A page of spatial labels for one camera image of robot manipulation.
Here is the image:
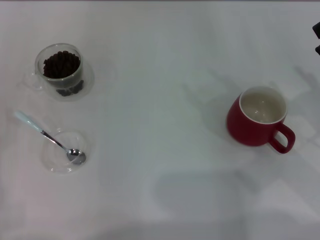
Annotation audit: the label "red mug with white inside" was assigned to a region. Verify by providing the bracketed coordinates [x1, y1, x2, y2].
[226, 85, 297, 155]

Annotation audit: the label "metal spoon with blue handle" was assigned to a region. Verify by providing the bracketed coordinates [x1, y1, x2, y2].
[14, 110, 87, 166]

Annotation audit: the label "dark roasted coffee beans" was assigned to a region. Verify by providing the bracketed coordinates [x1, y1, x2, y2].
[42, 50, 85, 98]

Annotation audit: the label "clear glass bowl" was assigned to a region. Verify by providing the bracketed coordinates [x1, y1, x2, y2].
[41, 128, 92, 175]

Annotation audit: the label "clear double-wall glass cup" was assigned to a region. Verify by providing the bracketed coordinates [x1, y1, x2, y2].
[21, 43, 96, 102]

